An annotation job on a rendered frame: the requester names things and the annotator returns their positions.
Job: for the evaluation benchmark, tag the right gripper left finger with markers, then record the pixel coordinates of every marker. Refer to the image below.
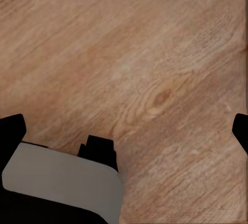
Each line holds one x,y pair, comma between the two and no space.
12,131

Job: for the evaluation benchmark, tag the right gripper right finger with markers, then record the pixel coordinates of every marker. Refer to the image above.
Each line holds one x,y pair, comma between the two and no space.
240,130

